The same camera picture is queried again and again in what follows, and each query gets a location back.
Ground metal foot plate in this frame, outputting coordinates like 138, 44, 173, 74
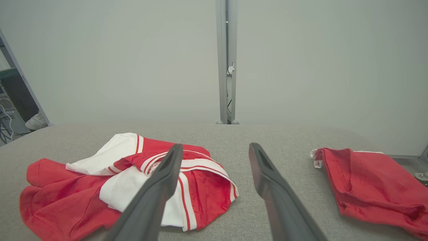
414, 172, 428, 187

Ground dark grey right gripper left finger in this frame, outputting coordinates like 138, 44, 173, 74
104, 144, 184, 241

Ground tangle of floor cables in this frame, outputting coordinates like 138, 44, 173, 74
0, 104, 16, 144

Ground red white Bulls shorts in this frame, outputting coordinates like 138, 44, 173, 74
310, 147, 428, 240

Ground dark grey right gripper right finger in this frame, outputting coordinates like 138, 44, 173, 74
248, 143, 326, 241

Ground black cabinet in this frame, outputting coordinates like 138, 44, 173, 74
0, 69, 39, 123

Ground grey corner frame post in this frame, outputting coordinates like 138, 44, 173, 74
419, 144, 428, 167

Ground grey slanted frame post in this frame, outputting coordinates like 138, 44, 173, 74
0, 28, 53, 127

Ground grey partition post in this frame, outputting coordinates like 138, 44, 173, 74
229, 0, 240, 125
216, 0, 228, 125

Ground red white basketball jersey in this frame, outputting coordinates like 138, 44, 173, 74
19, 133, 239, 241

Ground white shoe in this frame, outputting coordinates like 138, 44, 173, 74
25, 112, 48, 131

